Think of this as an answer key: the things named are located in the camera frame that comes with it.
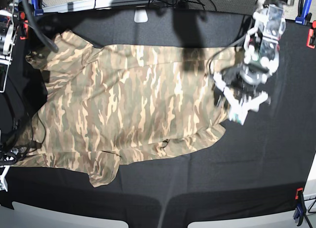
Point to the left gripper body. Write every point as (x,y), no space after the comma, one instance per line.
(240,94)

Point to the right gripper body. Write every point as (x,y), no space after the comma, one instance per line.
(12,156)

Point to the camouflage t-shirt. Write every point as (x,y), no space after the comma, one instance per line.
(123,103)

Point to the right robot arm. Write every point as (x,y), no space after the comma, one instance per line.
(15,15)

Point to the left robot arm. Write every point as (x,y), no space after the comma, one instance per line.
(261,43)

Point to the black table cloth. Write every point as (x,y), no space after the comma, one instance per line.
(254,170)

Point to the orange clamp far right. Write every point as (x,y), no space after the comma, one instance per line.
(311,39)

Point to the blue clamp top right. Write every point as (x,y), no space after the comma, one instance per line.
(304,15)

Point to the orange blue clamp bottom right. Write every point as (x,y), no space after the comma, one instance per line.
(300,213)

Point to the white tab on cloth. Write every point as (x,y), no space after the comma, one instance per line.
(140,15)

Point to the orange clamp far left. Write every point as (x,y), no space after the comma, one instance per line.
(23,25)

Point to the blue clamp top left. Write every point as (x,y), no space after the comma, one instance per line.
(37,7)

